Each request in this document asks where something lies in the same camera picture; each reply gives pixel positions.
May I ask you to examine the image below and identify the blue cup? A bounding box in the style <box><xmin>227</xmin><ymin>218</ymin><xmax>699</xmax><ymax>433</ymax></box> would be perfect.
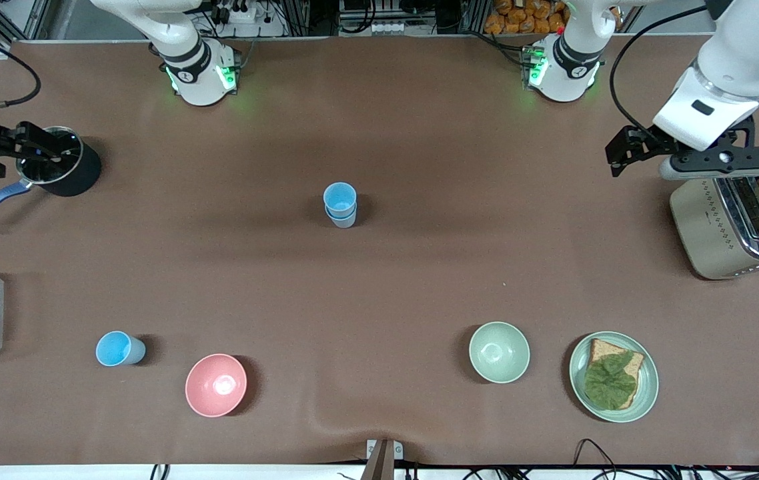
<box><xmin>326</xmin><ymin>203</ymin><xmax>357</xmax><ymax>229</ymax></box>
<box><xmin>323</xmin><ymin>182</ymin><xmax>357</xmax><ymax>221</ymax></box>
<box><xmin>96</xmin><ymin>331</ymin><xmax>147</xmax><ymax>367</ymax></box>

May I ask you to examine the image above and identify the beige and chrome toaster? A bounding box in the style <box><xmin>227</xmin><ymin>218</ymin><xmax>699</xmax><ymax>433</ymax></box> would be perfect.
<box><xmin>670</xmin><ymin>175</ymin><xmax>759</xmax><ymax>281</ymax></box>

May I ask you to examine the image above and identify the bag of bread rolls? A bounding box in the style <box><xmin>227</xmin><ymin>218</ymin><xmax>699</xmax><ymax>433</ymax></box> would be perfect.
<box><xmin>484</xmin><ymin>0</ymin><xmax>622</xmax><ymax>35</ymax></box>

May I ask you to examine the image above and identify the toast slice on plate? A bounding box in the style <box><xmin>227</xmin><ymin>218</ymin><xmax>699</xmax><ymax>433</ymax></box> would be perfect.
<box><xmin>585</xmin><ymin>338</ymin><xmax>645</xmax><ymax>410</ymax></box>

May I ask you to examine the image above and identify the green lettuce leaf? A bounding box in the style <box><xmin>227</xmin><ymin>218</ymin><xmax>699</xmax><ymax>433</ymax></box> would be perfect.
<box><xmin>584</xmin><ymin>352</ymin><xmax>638</xmax><ymax>410</ymax></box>

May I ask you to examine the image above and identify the light green plate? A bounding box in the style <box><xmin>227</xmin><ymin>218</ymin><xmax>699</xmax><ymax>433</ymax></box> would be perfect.
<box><xmin>568</xmin><ymin>331</ymin><xmax>660</xmax><ymax>423</ymax></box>

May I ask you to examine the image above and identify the white power strip with plugs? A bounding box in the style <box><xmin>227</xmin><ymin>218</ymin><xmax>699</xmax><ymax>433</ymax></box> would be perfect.
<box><xmin>209</xmin><ymin>0</ymin><xmax>287</xmax><ymax>37</ymax></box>

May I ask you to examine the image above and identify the light green bowl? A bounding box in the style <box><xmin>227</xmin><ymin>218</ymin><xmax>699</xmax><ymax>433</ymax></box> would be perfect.
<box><xmin>468</xmin><ymin>321</ymin><xmax>531</xmax><ymax>385</ymax></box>

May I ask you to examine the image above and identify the pink bowl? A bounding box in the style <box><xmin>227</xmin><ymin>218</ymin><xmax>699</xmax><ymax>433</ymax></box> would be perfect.
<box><xmin>185</xmin><ymin>353</ymin><xmax>247</xmax><ymax>419</ymax></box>

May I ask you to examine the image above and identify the black saucepan with blue handle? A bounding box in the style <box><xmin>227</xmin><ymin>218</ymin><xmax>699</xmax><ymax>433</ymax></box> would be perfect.
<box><xmin>0</xmin><ymin>125</ymin><xmax>103</xmax><ymax>229</ymax></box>

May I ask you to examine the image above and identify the thin black cable loop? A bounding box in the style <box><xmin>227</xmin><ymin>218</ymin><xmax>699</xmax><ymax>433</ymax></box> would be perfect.
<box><xmin>573</xmin><ymin>438</ymin><xmax>620</xmax><ymax>471</ymax></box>

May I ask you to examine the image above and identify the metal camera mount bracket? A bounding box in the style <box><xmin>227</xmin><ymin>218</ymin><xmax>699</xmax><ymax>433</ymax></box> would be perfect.
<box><xmin>366</xmin><ymin>439</ymin><xmax>404</xmax><ymax>480</ymax></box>

